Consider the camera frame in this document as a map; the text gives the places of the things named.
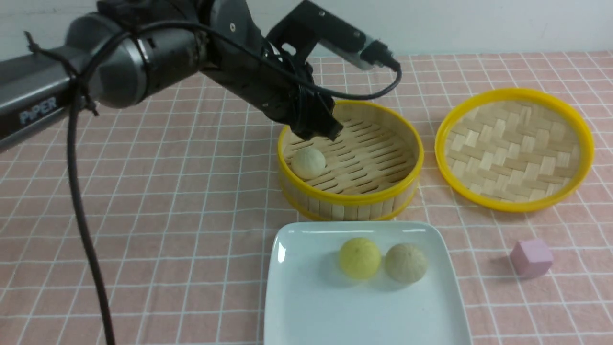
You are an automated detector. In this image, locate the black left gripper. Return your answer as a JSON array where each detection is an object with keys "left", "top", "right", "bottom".
[{"left": 202, "top": 29, "right": 343, "bottom": 140}]

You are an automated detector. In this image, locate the beige steamed bun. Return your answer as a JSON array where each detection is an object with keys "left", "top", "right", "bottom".
[
  {"left": 385, "top": 243, "right": 429, "bottom": 285},
  {"left": 291, "top": 147, "right": 327, "bottom": 180}
]

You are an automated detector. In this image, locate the yellow steamed bun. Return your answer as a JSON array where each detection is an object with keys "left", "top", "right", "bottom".
[{"left": 339, "top": 237, "right": 382, "bottom": 280}]

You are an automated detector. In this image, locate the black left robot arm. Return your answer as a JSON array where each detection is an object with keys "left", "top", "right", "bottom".
[{"left": 0, "top": 0, "right": 343, "bottom": 151}]

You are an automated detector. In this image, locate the white square plate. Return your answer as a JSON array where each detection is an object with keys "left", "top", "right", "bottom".
[{"left": 263, "top": 221, "right": 472, "bottom": 345}]

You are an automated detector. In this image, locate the yellow rimmed bamboo steamer basket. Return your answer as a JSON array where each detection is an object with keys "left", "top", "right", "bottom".
[{"left": 276, "top": 100, "right": 424, "bottom": 221}]

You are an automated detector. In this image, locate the pink checkered tablecloth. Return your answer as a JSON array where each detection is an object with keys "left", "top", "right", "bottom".
[{"left": 0, "top": 52, "right": 613, "bottom": 345}]

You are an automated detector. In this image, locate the yellow rimmed bamboo steamer lid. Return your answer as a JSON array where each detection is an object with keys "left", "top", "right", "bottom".
[{"left": 435, "top": 88, "right": 595, "bottom": 213}]

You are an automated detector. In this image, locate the pink cube block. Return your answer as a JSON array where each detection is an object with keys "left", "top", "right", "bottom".
[{"left": 509, "top": 238, "right": 554, "bottom": 279}]

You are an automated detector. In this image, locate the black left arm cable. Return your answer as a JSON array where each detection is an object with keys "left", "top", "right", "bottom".
[{"left": 24, "top": 19, "right": 403, "bottom": 345}]

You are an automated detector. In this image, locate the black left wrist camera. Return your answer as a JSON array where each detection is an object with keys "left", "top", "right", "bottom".
[{"left": 266, "top": 0, "right": 401, "bottom": 72}]

